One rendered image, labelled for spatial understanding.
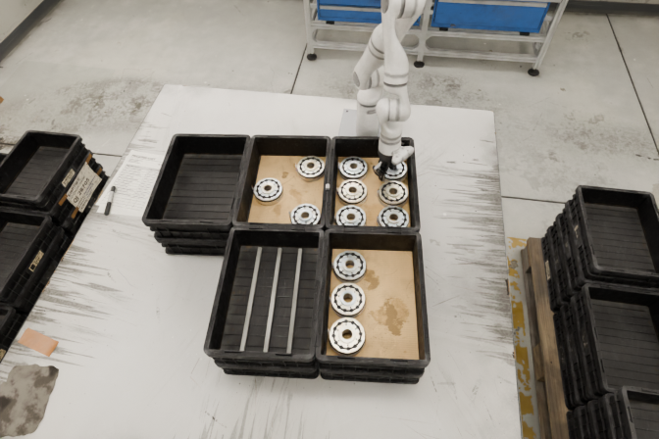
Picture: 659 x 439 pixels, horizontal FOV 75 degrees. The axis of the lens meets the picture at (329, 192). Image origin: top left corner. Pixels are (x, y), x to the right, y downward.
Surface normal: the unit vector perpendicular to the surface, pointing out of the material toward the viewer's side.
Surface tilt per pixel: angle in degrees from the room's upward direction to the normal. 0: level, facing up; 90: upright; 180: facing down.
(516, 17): 90
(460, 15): 90
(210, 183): 0
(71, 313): 0
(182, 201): 0
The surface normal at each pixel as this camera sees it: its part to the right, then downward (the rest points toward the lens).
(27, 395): -0.05, -0.58
